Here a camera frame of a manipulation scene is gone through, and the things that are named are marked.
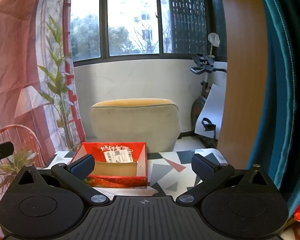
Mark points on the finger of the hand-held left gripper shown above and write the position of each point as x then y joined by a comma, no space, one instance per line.
2,149

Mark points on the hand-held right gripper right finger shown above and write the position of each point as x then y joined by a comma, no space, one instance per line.
202,168

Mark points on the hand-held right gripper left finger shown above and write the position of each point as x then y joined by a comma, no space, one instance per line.
82,167

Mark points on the red strawberry print box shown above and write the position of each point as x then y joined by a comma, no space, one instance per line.
115,181

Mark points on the black exercise bike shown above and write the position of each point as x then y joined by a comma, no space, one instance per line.
198,105

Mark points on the beige armchair with yellow top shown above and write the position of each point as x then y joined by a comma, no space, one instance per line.
135,122

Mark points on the printed plant backdrop cloth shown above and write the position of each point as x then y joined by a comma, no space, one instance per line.
20,55

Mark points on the wooden panel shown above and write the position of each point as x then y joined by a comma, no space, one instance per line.
242,67

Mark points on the teal curtain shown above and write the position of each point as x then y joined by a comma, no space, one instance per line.
287,92

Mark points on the white round object on stick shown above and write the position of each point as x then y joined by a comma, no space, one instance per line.
213,40

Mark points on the black framed window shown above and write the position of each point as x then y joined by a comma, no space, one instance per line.
135,17

